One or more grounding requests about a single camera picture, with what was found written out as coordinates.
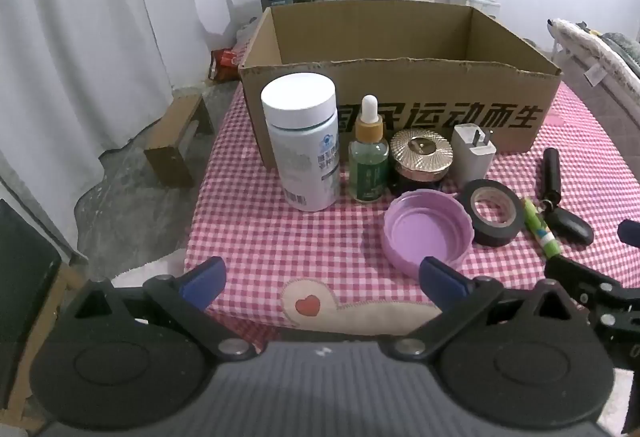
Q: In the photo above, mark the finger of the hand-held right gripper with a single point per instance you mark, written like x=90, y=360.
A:
x=631, y=233
x=590, y=282

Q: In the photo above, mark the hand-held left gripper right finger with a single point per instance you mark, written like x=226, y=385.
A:
x=442, y=284

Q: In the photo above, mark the black electrical tape roll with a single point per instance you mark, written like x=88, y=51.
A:
x=492, y=235

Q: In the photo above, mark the purple plastic lid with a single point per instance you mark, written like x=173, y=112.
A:
x=425, y=232

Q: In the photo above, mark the gold-lid cream jar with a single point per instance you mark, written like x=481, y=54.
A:
x=421, y=152

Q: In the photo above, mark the red snack bag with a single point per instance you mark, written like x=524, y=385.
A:
x=225, y=64

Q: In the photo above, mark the dark cushioned chair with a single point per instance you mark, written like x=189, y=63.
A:
x=22, y=277

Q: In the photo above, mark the pink checked tablecloth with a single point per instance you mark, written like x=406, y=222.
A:
x=280, y=242

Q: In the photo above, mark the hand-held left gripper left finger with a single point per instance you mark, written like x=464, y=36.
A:
x=202, y=284

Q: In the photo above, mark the grey pillow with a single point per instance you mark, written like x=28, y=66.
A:
x=622, y=47

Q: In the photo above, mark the green glue stick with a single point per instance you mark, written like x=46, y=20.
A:
x=540, y=229

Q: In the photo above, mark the white fluffy rug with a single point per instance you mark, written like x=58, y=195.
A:
x=150, y=269

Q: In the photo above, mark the green dropper bottle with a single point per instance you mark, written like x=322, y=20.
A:
x=369, y=167

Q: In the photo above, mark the black key fob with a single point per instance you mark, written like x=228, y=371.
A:
x=570, y=226

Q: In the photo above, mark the white water dispenser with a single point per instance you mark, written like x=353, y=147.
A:
x=470, y=7

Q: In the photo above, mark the white curtain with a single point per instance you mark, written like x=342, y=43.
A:
x=75, y=42

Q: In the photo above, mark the wooden stool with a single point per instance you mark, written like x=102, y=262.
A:
x=170, y=142

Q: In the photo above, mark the white pill bottle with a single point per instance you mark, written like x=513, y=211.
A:
x=300, y=142

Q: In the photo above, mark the brown cardboard box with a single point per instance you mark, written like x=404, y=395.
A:
x=450, y=84

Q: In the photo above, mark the white charger plug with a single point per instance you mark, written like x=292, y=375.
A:
x=472, y=157

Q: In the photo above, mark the white plastic bag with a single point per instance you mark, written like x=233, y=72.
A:
x=248, y=29

